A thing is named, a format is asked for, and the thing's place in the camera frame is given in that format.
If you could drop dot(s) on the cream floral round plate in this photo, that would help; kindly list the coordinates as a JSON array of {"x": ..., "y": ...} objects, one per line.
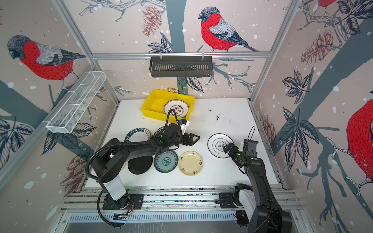
[{"x": 190, "y": 163}]

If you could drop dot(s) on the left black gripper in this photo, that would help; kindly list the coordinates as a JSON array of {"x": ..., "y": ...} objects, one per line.
[{"x": 191, "y": 142}]

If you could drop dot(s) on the dark lettered rim white plate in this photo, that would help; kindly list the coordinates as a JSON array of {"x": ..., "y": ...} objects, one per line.
[{"x": 138, "y": 135}]

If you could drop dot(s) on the teal patterned round plate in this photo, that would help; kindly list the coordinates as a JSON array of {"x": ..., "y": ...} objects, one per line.
[{"x": 166, "y": 162}]

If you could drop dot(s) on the white plate red characters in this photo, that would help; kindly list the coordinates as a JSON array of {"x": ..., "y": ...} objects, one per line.
[{"x": 180, "y": 107}]

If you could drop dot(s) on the white plate thin dark rim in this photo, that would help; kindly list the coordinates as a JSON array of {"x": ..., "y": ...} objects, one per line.
[{"x": 216, "y": 143}]

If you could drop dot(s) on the white wire mesh shelf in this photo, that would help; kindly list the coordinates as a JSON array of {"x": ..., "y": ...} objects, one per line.
[{"x": 67, "y": 116}]

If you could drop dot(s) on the yellow plastic bin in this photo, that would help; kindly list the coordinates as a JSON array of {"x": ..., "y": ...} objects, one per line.
[{"x": 153, "y": 106}]

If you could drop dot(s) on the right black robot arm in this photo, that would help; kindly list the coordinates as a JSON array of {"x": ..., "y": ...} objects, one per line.
[{"x": 261, "y": 207}]

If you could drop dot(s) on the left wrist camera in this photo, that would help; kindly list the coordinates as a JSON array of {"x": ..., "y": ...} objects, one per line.
[{"x": 183, "y": 125}]

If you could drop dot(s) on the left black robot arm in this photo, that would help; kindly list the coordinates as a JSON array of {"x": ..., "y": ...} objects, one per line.
[{"x": 105, "y": 164}]

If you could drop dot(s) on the black round plate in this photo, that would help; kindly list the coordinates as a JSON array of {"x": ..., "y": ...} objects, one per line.
[{"x": 140, "y": 165}]

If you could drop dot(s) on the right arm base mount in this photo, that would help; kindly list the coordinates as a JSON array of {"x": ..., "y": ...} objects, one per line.
[{"x": 229, "y": 200}]

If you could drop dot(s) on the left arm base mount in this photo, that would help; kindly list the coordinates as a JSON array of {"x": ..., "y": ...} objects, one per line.
[{"x": 127, "y": 202}]

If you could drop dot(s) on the black hanging wall basket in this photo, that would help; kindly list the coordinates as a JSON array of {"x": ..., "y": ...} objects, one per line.
[{"x": 181, "y": 66}]

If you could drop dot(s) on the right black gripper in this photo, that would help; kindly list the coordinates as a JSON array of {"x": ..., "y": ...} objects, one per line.
[{"x": 232, "y": 152}]

